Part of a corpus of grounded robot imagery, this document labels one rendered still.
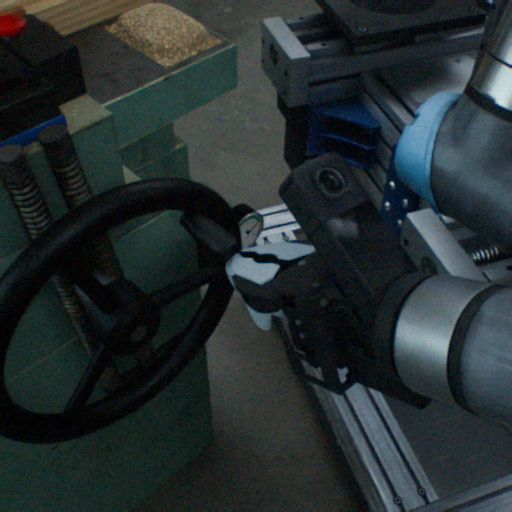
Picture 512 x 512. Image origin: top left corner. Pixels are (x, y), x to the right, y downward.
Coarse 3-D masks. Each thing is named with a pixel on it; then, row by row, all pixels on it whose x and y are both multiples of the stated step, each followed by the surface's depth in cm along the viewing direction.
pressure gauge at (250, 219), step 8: (232, 208) 87; (240, 208) 87; (248, 208) 87; (240, 216) 86; (248, 216) 85; (256, 216) 87; (240, 224) 85; (248, 224) 87; (256, 232) 90; (248, 240) 89; (256, 240) 90
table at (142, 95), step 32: (96, 32) 77; (96, 64) 72; (128, 64) 72; (192, 64) 72; (224, 64) 76; (96, 96) 68; (128, 96) 68; (160, 96) 71; (192, 96) 75; (128, 128) 71
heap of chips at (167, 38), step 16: (128, 16) 76; (144, 16) 75; (160, 16) 74; (176, 16) 74; (112, 32) 77; (128, 32) 75; (144, 32) 74; (160, 32) 73; (176, 32) 73; (192, 32) 74; (144, 48) 74; (160, 48) 72; (176, 48) 72; (192, 48) 73; (208, 48) 74; (160, 64) 72
